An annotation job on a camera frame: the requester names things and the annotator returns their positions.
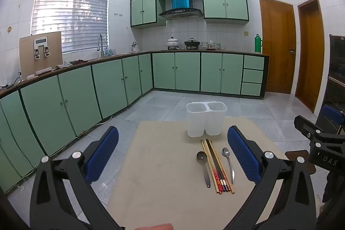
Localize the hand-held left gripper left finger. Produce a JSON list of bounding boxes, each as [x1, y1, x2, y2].
[[30, 126, 127, 230]]

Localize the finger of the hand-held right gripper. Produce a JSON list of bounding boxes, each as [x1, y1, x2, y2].
[[294, 115, 324, 139]]

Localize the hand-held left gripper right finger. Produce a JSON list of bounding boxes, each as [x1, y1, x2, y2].
[[216, 125, 317, 230]]

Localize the shiny metal spoon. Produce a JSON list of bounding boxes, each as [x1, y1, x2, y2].
[[222, 147, 235, 185]]

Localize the plain wooden chopstick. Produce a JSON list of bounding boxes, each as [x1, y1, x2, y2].
[[201, 140, 218, 194], [211, 140, 235, 194]]

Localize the black chopstick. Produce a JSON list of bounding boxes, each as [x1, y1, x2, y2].
[[208, 139, 231, 191], [206, 139, 227, 191]]

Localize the dark-bowled metal spoon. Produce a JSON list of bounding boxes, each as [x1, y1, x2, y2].
[[196, 151, 211, 188]]

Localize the white two-compartment utensil holder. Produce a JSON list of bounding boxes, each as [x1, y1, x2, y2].
[[187, 101, 227, 138]]

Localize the person's left hand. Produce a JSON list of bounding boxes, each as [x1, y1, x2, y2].
[[135, 223, 173, 230]]

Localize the brown stool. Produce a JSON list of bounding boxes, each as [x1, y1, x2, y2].
[[285, 150, 317, 174]]

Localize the blue chair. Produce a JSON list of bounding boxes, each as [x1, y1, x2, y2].
[[315, 105, 345, 135]]

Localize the black glass cabinet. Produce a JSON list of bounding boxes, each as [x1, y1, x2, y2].
[[322, 34, 345, 123]]

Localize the brown wooden door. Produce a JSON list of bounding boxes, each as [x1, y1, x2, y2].
[[295, 0, 325, 113], [259, 0, 297, 94]]

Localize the green thermos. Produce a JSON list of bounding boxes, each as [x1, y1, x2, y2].
[[254, 34, 263, 53]]

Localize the crumpled cloth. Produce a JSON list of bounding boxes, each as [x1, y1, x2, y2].
[[55, 59, 87, 69]]

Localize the green base cabinets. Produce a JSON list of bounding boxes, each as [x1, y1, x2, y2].
[[0, 50, 270, 194]]

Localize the metal kitchen faucet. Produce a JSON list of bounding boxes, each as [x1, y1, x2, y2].
[[97, 34, 106, 58]]

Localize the brown board with clips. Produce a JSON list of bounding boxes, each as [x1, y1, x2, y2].
[[19, 31, 64, 80]]

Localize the black wok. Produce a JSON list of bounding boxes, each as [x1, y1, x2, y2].
[[184, 38, 201, 48]]

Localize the white window blinds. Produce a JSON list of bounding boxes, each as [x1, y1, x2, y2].
[[31, 0, 111, 54]]

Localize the range hood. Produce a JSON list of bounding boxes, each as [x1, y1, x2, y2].
[[158, 0, 203, 20]]

